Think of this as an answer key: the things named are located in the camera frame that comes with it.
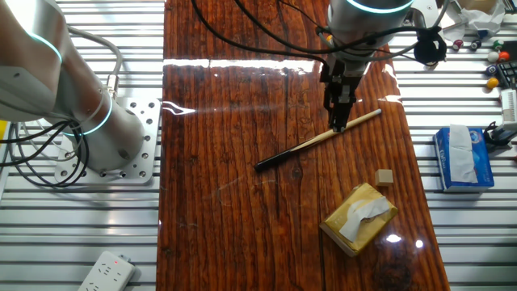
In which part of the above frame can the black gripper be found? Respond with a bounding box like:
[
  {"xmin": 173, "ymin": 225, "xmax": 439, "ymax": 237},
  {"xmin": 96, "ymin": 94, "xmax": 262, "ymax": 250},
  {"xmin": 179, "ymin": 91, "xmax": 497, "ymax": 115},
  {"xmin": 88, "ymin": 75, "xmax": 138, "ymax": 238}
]
[{"xmin": 320, "ymin": 54, "xmax": 367, "ymax": 134}]

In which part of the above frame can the wooden pool cue stick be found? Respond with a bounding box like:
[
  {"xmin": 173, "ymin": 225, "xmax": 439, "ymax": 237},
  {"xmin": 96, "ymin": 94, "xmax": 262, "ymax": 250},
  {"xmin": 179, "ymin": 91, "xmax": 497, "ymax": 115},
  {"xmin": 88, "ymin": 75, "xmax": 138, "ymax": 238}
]
[{"xmin": 254, "ymin": 108, "xmax": 383, "ymax": 173}]

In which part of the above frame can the small pale wooden cube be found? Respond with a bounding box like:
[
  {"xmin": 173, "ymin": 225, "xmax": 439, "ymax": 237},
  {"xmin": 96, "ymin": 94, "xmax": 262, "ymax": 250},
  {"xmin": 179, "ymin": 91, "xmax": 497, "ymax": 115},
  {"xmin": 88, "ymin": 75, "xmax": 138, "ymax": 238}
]
[{"xmin": 374, "ymin": 168, "xmax": 395, "ymax": 188}]

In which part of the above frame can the gold tissue box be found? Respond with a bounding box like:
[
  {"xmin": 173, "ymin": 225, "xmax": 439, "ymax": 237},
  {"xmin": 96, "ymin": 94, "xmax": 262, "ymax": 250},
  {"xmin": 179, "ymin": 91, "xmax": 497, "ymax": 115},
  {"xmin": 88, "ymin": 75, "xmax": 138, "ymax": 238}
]
[{"xmin": 319, "ymin": 182, "xmax": 399, "ymax": 258}]

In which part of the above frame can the blue tissue box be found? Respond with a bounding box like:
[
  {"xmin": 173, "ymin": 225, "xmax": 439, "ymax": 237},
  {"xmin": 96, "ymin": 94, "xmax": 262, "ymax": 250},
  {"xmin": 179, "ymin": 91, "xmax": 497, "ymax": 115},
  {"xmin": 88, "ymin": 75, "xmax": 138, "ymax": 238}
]
[{"xmin": 432, "ymin": 124, "xmax": 496, "ymax": 193}]

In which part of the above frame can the white crumpled plastic bag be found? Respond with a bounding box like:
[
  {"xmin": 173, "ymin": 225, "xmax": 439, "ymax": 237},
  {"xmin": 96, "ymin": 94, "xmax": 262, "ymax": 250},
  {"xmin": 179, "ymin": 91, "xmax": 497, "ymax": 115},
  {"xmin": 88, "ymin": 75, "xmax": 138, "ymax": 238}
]
[{"xmin": 442, "ymin": 0, "xmax": 508, "ymax": 41}]

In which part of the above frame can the black keyboard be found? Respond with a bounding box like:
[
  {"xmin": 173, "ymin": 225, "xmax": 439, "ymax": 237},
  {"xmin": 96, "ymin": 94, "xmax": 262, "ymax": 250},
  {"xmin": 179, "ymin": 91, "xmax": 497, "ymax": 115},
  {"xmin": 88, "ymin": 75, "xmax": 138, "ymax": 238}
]
[{"xmin": 495, "ymin": 60, "xmax": 517, "ymax": 90}]

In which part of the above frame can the white power strip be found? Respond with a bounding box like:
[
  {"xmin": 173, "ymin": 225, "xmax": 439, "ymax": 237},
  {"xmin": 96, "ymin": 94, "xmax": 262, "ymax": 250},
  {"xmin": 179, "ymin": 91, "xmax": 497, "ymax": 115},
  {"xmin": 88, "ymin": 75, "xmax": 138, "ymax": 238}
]
[{"xmin": 77, "ymin": 251, "xmax": 137, "ymax": 291}]

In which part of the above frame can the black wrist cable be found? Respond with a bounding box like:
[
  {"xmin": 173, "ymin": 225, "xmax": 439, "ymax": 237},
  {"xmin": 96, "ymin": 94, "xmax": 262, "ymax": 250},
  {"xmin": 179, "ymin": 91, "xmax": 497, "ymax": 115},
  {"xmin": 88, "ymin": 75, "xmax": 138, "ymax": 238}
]
[{"xmin": 189, "ymin": 0, "xmax": 448, "ymax": 68}]

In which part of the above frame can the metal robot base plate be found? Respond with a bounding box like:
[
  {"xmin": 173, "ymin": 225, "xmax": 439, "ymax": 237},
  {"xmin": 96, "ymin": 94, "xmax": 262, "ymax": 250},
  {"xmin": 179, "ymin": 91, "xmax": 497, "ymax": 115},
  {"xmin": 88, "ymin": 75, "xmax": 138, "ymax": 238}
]
[{"xmin": 54, "ymin": 96, "xmax": 162, "ymax": 186}]

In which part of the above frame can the thick grey robot cable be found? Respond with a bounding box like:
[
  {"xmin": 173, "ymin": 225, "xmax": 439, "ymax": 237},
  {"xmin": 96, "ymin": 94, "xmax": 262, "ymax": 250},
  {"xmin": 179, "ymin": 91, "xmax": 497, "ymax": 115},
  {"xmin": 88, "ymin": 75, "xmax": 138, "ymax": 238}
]
[{"xmin": 66, "ymin": 24, "xmax": 124, "ymax": 100}]

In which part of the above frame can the black cable bundle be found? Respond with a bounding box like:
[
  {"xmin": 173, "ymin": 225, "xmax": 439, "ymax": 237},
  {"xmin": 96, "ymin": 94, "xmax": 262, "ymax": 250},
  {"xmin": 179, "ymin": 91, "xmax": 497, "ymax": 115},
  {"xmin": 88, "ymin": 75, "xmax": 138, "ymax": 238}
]
[{"xmin": 0, "ymin": 119, "xmax": 90, "ymax": 189}]

